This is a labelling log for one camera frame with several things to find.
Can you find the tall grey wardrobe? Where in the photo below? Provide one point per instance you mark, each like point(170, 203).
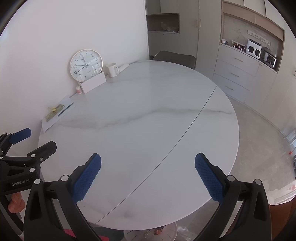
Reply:
point(284, 81)

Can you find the dark pen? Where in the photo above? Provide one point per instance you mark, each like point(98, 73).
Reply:
point(65, 109)

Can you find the white stool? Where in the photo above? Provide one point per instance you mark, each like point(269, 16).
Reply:
point(291, 136)

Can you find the person's left hand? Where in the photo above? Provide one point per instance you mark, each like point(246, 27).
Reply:
point(15, 205)

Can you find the grey drawer cabinet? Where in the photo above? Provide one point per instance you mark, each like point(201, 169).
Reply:
point(233, 67)

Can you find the small ornaments in niche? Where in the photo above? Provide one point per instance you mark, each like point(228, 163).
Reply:
point(168, 27)

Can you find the white wall power strip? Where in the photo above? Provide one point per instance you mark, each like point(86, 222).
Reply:
point(259, 37)

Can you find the dark metal stand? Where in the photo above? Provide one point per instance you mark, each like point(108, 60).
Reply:
point(294, 166)

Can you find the grey cupboard with niche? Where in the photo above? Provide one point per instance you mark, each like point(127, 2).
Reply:
point(187, 23)

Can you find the white mug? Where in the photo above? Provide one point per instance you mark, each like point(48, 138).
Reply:
point(112, 70)

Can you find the grey chair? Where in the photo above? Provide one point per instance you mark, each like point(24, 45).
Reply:
point(173, 56)

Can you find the white plastic object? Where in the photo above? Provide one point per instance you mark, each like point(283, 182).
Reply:
point(123, 67)

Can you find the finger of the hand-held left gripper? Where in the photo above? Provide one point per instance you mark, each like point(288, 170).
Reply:
point(22, 135)
point(47, 149)

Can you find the white countertop appliance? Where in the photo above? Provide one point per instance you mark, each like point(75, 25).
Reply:
point(253, 49)

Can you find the white dish rack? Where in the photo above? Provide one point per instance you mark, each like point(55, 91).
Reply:
point(238, 45)

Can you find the small pink bottle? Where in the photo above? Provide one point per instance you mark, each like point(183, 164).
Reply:
point(78, 90)

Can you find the white cardboard box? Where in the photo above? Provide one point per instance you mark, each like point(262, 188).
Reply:
point(93, 83)

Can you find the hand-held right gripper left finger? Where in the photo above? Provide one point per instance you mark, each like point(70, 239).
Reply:
point(86, 178)

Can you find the round white wall clock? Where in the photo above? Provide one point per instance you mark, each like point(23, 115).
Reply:
point(85, 65)

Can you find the white paper sheet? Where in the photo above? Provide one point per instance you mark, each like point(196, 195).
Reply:
point(66, 102)

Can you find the pink floral clothing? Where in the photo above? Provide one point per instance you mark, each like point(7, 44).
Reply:
point(69, 233)

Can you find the beige overhead cabinet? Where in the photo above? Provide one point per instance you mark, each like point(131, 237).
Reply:
point(254, 7)

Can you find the brown leather chair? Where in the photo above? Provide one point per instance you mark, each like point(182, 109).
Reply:
point(282, 220)

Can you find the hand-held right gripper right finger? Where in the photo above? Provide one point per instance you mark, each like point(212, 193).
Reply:
point(209, 178)

